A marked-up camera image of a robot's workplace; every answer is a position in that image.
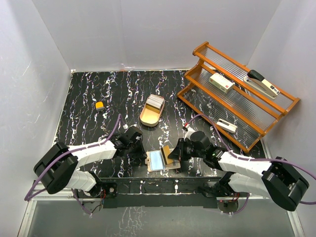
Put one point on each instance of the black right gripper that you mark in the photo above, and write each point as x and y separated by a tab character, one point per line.
178	153

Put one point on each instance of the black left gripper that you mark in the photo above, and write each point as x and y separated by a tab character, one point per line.
140	153

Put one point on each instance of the beige leather card holder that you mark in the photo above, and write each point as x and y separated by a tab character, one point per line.
155	162

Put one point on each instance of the orange card magnetic stripe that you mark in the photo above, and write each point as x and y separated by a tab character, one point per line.
165	151

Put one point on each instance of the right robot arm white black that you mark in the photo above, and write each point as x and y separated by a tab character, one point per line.
274	179

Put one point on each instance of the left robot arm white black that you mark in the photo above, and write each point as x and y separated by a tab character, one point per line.
60	167

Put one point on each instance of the beige oval card tray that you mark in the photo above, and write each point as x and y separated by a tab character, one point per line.
150	116

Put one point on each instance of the white card stack in tray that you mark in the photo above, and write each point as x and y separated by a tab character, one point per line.
155	101

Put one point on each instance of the orange yellow small block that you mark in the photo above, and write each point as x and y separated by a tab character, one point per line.
99	106

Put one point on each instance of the orange wooden shelf rack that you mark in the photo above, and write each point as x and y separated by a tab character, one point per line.
253	113

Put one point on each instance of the white staples box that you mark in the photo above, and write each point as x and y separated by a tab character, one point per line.
221	82

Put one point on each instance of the large black beige stapler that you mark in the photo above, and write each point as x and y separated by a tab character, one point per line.
260	84

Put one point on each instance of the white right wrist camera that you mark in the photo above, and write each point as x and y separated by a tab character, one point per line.
188	131

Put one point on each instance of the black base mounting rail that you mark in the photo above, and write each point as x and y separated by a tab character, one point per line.
158	192

